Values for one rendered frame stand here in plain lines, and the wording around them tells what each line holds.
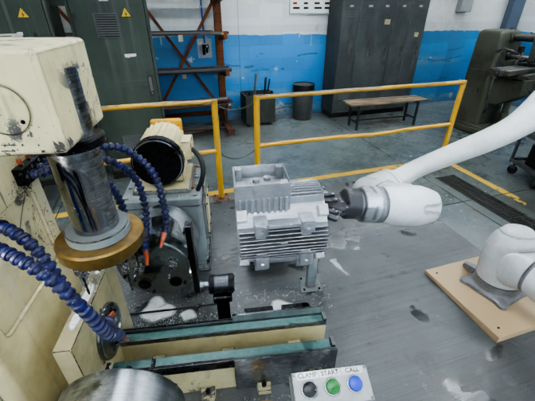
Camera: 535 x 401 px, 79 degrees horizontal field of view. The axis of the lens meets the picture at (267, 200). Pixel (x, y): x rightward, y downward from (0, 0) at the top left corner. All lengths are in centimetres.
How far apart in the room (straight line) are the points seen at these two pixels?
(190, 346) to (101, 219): 54
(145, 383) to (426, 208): 71
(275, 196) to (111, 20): 327
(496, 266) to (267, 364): 88
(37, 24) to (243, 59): 307
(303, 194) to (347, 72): 544
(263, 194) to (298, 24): 553
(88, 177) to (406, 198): 68
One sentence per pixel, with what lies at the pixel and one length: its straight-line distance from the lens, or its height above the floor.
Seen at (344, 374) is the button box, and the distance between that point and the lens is 82.
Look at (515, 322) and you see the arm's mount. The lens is 147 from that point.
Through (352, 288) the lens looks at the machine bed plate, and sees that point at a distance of 138.
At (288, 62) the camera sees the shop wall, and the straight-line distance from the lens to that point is 613.
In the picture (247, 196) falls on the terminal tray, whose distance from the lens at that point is 69.
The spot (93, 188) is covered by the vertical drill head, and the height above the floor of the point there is 146.
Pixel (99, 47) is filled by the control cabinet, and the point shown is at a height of 142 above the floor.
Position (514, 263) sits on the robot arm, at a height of 102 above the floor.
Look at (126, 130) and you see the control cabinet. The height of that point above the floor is 58.
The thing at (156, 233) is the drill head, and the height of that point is 116.
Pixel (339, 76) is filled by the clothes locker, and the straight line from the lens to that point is 606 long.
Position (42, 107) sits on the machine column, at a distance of 60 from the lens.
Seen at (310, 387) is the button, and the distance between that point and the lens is 79.
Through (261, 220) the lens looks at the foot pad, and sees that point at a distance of 69.
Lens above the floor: 176
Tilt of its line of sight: 31 degrees down
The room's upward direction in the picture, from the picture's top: straight up
